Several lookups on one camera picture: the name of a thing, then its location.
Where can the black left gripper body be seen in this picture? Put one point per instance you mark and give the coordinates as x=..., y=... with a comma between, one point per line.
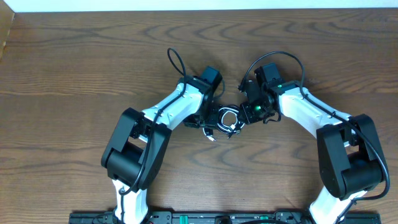
x=207, y=119

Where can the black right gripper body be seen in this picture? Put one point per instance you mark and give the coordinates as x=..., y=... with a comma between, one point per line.
x=255, y=111

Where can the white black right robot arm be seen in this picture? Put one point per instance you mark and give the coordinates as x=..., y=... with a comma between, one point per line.
x=351, y=161

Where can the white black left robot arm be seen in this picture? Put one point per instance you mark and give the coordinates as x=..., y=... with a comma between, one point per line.
x=136, y=149

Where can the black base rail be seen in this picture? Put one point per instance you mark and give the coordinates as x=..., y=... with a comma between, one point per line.
x=167, y=217

